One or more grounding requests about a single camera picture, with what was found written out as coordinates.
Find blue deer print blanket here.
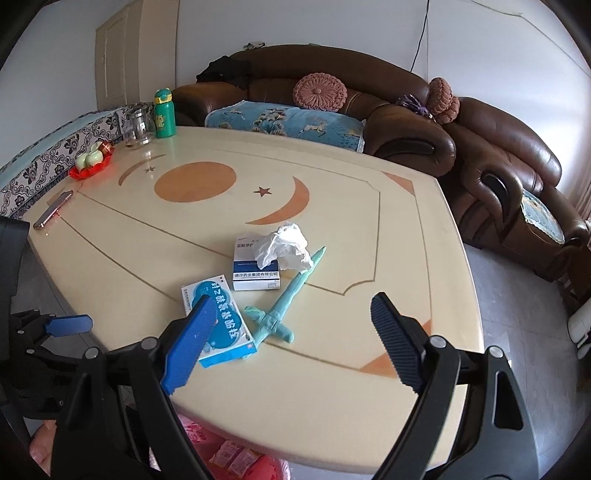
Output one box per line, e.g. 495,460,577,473
204,99,366,154

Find glass jar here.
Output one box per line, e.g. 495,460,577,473
122,105,155,147

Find pink knitted cushion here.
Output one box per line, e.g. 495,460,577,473
428,78,451,114
436,96,461,125

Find pink lined trash bin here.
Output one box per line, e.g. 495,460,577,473
178,401,293,480

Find brown leather armchair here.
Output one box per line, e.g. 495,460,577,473
443,96,589,282

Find green water bottle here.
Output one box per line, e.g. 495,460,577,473
154,89,177,139

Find pink round crochet cushion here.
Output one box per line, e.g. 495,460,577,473
293,73,348,112

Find blue armchair seat mat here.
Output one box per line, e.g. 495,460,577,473
521,188,580,245

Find teal toy sword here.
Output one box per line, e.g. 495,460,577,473
244,246,328,344

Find black white floral cloth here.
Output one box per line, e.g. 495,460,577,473
0,105,153,220

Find dark clothing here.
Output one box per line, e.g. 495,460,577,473
196,55,252,88

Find purple cloth bundle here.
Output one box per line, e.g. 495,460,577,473
398,93,432,120

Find white medicine box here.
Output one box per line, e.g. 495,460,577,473
232,234,283,291

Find white tissue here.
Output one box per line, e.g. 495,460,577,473
253,222,315,271

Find brown leather sofa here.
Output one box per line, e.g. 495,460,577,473
171,45,457,178

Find person's left hand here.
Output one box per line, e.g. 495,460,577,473
29,421,58,476

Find blue medicine box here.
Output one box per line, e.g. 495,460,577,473
181,273,258,368

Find smartphone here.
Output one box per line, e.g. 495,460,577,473
33,189,75,230

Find red tray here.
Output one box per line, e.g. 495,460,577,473
69,150,115,181

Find black wall cable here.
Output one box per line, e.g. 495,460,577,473
411,0,430,72

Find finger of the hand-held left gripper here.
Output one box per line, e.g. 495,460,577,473
11,311,94,352

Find white round appliance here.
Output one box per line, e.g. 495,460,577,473
567,302,591,347

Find cream door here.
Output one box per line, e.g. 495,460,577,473
95,0,180,112

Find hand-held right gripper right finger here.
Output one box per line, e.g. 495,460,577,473
370,292,539,480

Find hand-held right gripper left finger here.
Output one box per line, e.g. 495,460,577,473
55,295,219,480

